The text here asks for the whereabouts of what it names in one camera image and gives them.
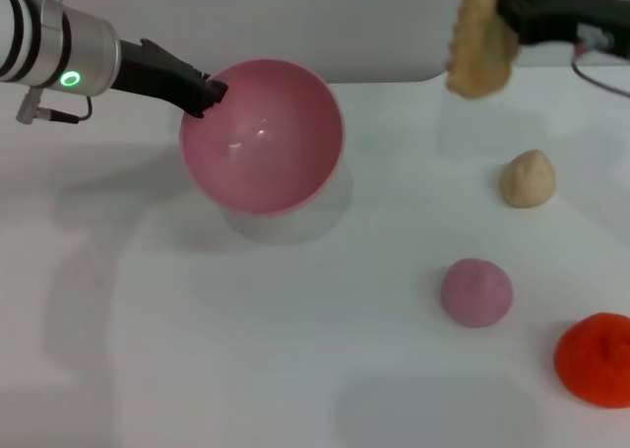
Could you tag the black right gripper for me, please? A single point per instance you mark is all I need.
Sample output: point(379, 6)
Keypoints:
point(576, 15)

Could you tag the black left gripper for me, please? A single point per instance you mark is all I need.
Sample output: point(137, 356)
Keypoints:
point(157, 76)

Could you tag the orange striped bread roll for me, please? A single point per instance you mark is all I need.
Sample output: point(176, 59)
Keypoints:
point(480, 39)

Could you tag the pink plastic bowl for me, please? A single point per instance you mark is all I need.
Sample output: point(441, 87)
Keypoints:
point(266, 143)

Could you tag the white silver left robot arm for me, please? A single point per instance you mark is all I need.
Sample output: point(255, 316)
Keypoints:
point(49, 49)

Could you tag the small beige bun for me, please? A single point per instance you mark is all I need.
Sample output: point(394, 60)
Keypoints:
point(529, 179)

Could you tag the pink peach toy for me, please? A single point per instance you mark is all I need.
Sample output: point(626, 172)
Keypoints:
point(476, 293)

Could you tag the red orange tangerine toy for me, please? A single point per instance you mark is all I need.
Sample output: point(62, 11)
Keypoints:
point(595, 364)

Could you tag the silver left camera mount bracket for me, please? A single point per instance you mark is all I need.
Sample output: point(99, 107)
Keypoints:
point(51, 0)

